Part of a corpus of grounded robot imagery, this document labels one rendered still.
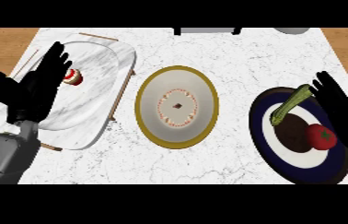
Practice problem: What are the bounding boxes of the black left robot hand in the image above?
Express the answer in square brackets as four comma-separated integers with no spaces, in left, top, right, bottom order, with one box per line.
[0,41,75,124]

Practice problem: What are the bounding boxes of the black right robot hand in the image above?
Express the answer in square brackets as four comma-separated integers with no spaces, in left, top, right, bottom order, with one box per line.
[307,70,348,148]

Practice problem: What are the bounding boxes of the red tomato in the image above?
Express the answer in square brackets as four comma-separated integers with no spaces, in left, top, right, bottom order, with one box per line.
[305,124,339,151]

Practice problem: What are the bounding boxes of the dark blue and white plate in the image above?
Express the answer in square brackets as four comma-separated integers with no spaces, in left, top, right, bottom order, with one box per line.
[248,86,348,185]

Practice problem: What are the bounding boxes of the gold-rimmed grey bowl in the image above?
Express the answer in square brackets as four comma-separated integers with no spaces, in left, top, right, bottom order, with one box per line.
[134,65,220,149]

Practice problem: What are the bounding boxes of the red and white cupcake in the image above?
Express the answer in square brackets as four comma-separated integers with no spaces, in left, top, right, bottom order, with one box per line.
[62,68,84,87]

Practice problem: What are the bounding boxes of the green zucchini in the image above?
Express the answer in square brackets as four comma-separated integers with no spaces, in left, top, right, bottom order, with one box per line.
[270,83,316,126]

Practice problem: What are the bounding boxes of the white marble serving tray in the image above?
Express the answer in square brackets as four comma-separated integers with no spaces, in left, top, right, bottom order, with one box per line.
[9,32,139,151]

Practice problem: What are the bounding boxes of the grey rounded object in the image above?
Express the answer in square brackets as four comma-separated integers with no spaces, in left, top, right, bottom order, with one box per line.
[273,27,313,36]

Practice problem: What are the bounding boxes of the grey appliance with black legs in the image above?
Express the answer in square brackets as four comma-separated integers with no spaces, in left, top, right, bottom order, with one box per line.
[173,27,243,36]

